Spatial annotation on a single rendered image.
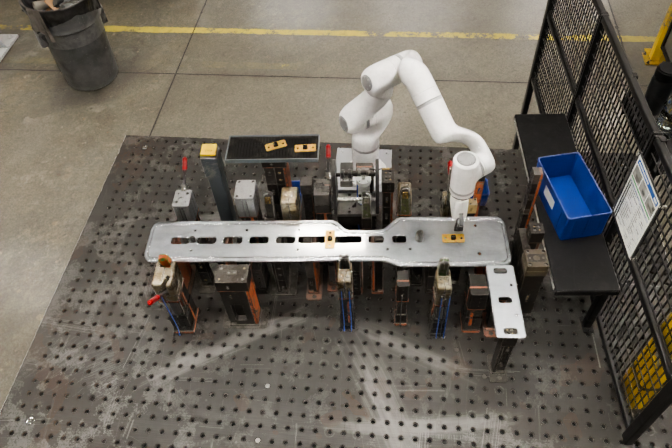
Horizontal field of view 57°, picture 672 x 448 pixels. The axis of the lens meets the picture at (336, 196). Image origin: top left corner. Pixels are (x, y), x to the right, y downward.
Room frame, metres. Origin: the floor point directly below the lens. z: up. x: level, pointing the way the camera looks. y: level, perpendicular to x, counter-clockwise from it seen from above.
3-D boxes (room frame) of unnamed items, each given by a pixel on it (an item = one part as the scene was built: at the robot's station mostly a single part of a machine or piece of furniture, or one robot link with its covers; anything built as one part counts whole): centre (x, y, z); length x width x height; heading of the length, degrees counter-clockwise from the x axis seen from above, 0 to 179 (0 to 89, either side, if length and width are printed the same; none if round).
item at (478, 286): (1.15, -0.49, 0.84); 0.11 x 0.10 x 0.28; 175
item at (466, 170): (1.34, -0.43, 1.37); 0.09 x 0.08 x 0.13; 118
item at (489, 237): (1.38, 0.06, 1.00); 1.38 x 0.22 x 0.02; 85
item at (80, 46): (3.82, 1.77, 0.36); 0.54 x 0.50 x 0.73; 171
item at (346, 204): (1.58, -0.08, 0.94); 0.18 x 0.13 x 0.49; 85
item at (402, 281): (1.19, -0.22, 0.84); 0.11 x 0.08 x 0.29; 175
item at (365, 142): (1.90, -0.17, 1.11); 0.19 x 0.12 x 0.24; 118
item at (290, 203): (1.55, 0.18, 0.89); 0.13 x 0.11 x 0.38; 175
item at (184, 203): (1.60, 0.61, 0.88); 0.11 x 0.10 x 0.36; 175
